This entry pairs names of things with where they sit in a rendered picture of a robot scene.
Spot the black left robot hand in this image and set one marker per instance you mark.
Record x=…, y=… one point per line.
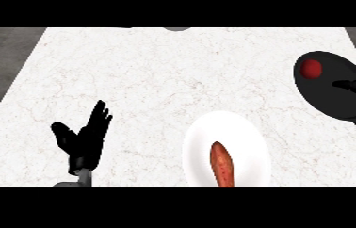
x=87, y=140

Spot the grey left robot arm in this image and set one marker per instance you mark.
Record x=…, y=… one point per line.
x=82, y=178

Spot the white plate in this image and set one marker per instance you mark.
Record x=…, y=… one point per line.
x=249, y=143

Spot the black pan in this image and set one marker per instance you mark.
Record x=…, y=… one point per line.
x=323, y=103

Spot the red tomato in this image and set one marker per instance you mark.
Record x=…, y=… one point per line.
x=310, y=69

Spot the orange-red elongated vegetable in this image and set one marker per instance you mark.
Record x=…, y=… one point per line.
x=221, y=166

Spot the grey rounded object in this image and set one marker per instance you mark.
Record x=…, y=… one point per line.
x=176, y=28

